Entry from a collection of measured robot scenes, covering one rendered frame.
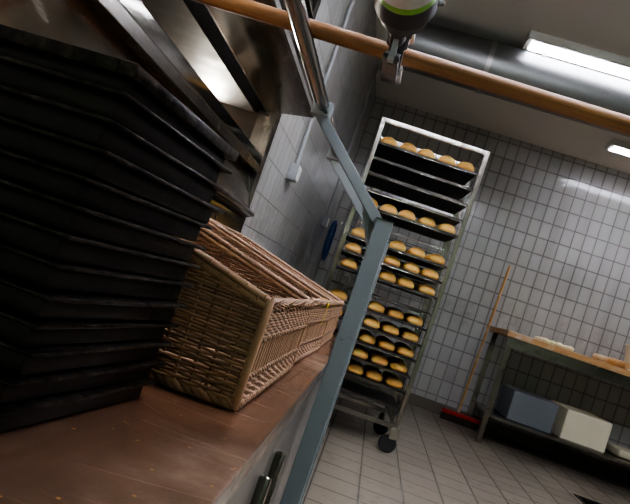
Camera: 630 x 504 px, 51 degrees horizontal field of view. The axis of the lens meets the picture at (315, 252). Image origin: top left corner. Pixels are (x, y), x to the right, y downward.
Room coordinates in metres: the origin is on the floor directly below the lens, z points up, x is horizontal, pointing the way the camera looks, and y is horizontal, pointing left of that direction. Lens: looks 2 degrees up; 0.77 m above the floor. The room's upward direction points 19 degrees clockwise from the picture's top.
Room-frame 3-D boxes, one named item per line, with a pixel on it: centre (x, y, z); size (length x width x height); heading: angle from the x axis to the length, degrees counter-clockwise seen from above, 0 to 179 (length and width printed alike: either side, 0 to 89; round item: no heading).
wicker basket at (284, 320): (1.14, 0.23, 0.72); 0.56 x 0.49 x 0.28; 173
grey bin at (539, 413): (5.44, -2.06, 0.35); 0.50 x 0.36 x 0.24; 173
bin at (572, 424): (5.40, -2.47, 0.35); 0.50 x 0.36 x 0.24; 175
